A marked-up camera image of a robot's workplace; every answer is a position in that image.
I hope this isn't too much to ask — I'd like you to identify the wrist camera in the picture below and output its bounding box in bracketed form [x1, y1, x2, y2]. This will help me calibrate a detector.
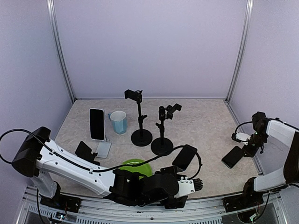
[231, 132, 251, 143]
[177, 177, 203, 197]

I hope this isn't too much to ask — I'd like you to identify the black phone white case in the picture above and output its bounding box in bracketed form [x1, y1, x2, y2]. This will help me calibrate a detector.
[89, 108, 105, 140]

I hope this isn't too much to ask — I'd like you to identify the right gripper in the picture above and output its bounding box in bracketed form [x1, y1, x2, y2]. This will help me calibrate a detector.
[242, 132, 269, 157]

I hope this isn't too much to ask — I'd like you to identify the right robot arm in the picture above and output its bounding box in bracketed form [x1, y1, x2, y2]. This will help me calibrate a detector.
[239, 112, 299, 207]

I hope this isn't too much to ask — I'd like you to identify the left aluminium frame post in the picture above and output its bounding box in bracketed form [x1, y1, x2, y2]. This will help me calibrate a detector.
[47, 0, 76, 104]

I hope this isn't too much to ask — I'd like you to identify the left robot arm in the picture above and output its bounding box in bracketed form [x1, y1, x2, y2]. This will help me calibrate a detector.
[3, 126, 195, 209]

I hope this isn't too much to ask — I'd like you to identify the front aluminium rail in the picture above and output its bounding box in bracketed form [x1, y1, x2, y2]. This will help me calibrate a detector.
[16, 190, 288, 224]

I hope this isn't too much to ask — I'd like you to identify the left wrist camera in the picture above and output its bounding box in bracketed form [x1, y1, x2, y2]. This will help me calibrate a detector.
[177, 177, 203, 197]

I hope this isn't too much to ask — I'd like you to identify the aluminium frame post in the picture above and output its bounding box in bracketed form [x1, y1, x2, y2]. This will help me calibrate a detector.
[225, 0, 254, 104]
[47, 0, 76, 104]

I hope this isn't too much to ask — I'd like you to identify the black folding phone stand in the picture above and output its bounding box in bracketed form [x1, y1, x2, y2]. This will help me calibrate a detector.
[75, 141, 100, 166]

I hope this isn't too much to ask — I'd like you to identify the light blue mug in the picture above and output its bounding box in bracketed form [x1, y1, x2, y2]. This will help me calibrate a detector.
[108, 111, 127, 135]

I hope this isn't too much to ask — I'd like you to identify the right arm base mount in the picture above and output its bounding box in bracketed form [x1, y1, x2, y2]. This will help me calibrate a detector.
[222, 195, 264, 212]

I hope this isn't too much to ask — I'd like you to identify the short black clamp stand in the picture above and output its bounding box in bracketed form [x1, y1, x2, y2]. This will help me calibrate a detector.
[151, 104, 182, 156]

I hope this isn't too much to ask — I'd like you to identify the black phone middle left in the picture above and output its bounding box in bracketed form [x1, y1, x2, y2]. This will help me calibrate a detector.
[172, 144, 197, 173]

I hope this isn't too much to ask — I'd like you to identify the tall black clamp stand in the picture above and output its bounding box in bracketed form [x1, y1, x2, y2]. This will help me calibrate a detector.
[124, 89, 153, 147]

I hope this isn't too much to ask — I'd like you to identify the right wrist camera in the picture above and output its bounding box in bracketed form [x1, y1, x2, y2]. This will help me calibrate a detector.
[231, 132, 251, 143]

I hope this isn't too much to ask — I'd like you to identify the green plate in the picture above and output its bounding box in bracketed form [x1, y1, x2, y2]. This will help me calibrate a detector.
[119, 159, 153, 179]

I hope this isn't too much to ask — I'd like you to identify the black phone far right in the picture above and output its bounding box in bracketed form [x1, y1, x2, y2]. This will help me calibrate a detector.
[221, 146, 243, 169]

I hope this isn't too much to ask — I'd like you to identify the white folding phone stand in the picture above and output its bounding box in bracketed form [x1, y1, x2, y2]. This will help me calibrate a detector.
[96, 139, 112, 159]

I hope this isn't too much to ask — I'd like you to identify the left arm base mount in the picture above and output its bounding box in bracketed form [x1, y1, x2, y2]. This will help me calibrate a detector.
[40, 195, 81, 213]

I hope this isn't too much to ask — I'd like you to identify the right aluminium frame post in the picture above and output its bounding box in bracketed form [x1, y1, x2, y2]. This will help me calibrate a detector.
[225, 0, 254, 104]

